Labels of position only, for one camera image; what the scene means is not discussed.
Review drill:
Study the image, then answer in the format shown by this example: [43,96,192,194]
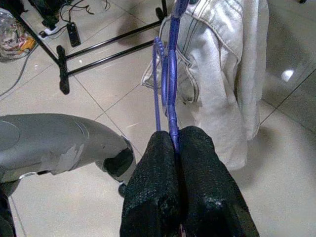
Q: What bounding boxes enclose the cream jeans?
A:
[140,0,270,171]

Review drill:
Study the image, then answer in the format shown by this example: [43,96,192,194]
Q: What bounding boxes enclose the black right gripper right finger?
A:
[176,125,260,237]

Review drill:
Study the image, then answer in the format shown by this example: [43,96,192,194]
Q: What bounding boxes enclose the thin black cables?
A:
[59,0,112,23]

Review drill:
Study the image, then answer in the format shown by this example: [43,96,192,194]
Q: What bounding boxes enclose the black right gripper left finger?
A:
[119,130,182,237]

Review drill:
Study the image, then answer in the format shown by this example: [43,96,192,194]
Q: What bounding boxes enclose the clear plastic bag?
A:
[0,7,38,63]

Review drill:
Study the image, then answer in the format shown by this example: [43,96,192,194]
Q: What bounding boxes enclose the chrome clothes rack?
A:
[7,0,169,95]

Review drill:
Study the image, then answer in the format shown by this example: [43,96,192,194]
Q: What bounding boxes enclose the purple plastic hanger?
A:
[152,0,192,154]

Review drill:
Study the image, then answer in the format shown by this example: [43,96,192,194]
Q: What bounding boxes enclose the grey floor cable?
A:
[0,48,34,97]

